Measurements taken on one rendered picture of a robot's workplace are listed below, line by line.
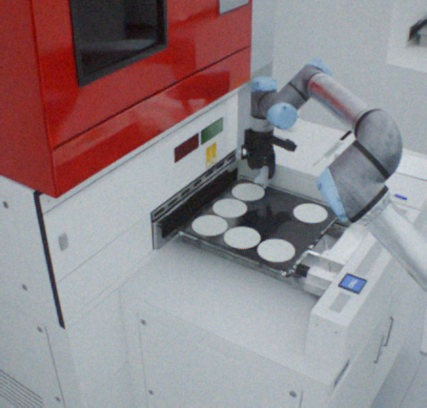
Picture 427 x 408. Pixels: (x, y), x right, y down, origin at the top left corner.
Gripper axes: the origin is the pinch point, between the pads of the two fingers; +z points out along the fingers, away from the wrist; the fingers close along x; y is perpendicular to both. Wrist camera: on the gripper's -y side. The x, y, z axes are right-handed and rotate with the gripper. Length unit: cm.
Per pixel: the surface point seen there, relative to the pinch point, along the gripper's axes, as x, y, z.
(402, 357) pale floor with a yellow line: 19, -63, 91
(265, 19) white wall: -296, -168, 40
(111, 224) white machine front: 17, 55, -12
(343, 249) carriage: 35.4, -5.7, 3.3
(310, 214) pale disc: 18.7, -4.9, 1.3
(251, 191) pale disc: 0.0, 5.1, 1.3
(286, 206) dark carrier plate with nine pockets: 12.1, -0.6, 1.4
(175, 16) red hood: 10, 32, -60
